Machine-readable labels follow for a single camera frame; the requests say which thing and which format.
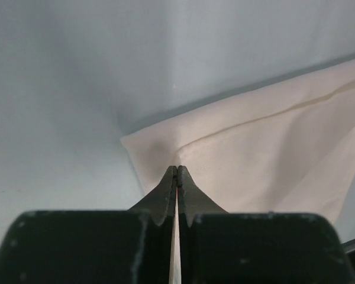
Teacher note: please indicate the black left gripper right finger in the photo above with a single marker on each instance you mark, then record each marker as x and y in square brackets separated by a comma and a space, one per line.
[220, 247]

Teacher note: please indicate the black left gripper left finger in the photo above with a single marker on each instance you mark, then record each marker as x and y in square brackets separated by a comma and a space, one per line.
[67, 246]

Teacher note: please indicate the white cloth napkin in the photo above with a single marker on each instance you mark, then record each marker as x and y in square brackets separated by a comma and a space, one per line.
[287, 147]

